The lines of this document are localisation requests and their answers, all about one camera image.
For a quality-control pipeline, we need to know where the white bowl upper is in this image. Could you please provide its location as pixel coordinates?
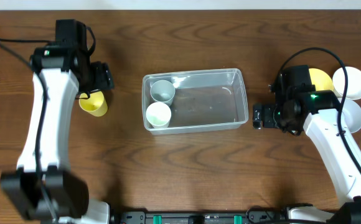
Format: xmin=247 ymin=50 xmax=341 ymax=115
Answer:
xmin=332 ymin=67 xmax=361 ymax=100

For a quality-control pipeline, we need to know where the white bowl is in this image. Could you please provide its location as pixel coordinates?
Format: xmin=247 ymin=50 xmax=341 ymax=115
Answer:
xmin=342 ymin=98 xmax=361 ymax=133
xmin=332 ymin=67 xmax=361 ymax=100

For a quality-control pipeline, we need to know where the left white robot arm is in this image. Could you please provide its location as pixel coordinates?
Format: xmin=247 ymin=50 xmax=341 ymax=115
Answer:
xmin=0 ymin=46 xmax=113 ymax=223

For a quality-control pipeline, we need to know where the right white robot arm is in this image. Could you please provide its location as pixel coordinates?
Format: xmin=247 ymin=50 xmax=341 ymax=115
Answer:
xmin=253 ymin=90 xmax=361 ymax=223

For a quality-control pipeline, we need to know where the yellow plastic cup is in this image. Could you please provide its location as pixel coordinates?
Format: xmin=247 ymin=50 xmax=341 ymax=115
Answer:
xmin=78 ymin=91 xmax=108 ymax=117

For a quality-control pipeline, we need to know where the white bowl lower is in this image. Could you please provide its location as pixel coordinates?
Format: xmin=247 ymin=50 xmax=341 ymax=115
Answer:
xmin=342 ymin=98 xmax=361 ymax=133

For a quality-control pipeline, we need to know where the grey plastic cup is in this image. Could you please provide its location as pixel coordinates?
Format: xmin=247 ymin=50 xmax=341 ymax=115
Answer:
xmin=150 ymin=80 xmax=176 ymax=106

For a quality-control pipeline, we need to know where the clear plastic container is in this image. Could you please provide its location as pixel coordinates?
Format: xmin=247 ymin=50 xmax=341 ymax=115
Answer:
xmin=142 ymin=68 xmax=248 ymax=135

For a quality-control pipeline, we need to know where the yellow plastic bowl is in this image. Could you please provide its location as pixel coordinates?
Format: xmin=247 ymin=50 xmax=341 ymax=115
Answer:
xmin=309 ymin=68 xmax=334 ymax=91

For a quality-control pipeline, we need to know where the white plastic cup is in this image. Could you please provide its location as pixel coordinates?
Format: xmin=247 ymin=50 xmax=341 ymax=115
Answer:
xmin=146 ymin=102 xmax=172 ymax=128

